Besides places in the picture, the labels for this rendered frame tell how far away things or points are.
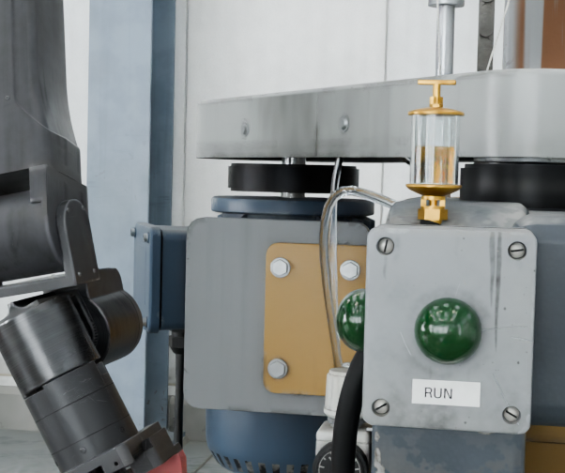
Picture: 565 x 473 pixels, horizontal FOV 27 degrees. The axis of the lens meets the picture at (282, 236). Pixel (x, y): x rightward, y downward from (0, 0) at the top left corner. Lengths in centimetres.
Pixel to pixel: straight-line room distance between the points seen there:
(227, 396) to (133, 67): 461
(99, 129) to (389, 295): 509
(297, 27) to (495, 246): 536
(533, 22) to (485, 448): 57
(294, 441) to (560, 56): 41
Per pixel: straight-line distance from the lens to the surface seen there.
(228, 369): 100
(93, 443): 77
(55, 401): 77
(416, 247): 53
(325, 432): 81
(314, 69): 583
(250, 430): 104
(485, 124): 70
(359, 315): 54
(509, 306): 53
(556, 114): 69
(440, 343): 52
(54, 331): 78
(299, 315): 97
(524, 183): 69
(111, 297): 85
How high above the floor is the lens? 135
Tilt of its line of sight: 3 degrees down
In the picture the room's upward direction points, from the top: 1 degrees clockwise
